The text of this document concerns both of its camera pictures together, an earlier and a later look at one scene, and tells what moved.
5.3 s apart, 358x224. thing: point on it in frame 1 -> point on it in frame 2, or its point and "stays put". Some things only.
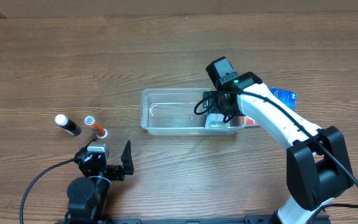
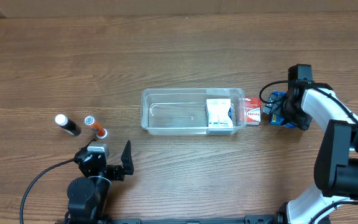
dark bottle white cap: (68, 124) stays put
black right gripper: (212, 98) -> (285, 107)
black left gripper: (111, 171) stays put
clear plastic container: (171, 112) stays put
